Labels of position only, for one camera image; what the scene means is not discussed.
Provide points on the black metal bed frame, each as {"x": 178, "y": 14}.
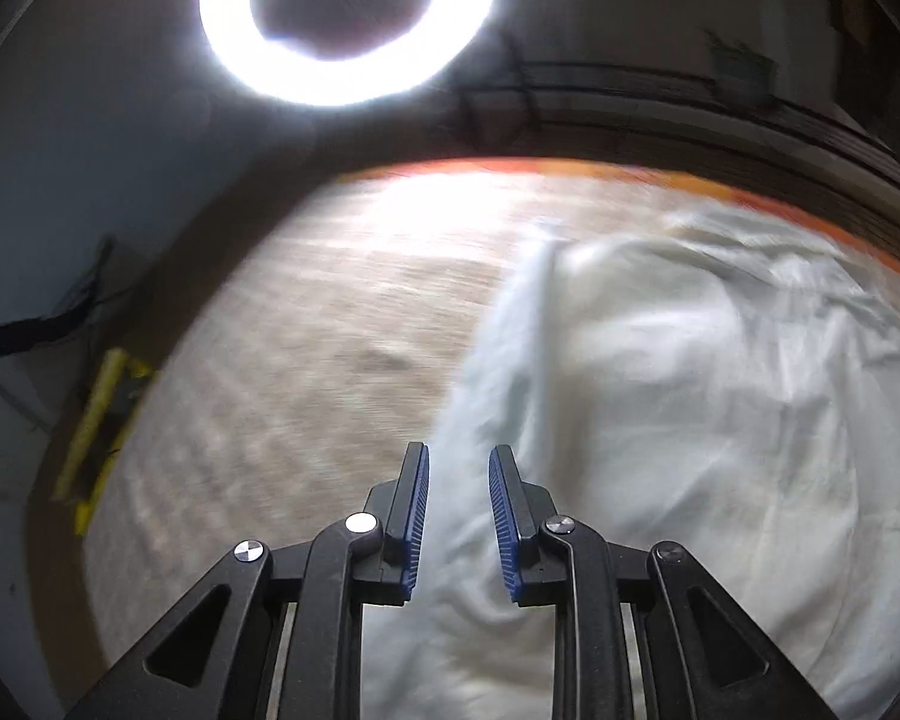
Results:
{"x": 645, "y": 101}

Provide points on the beige woven blanket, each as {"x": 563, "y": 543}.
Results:
{"x": 307, "y": 315}

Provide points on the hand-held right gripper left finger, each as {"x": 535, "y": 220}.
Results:
{"x": 418, "y": 510}

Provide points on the white garment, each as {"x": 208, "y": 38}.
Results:
{"x": 682, "y": 427}

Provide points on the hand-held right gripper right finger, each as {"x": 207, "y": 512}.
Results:
{"x": 501, "y": 517}

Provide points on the black cloth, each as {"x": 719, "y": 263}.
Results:
{"x": 22, "y": 334}

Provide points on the yellow plastic object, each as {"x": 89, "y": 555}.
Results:
{"x": 97, "y": 420}

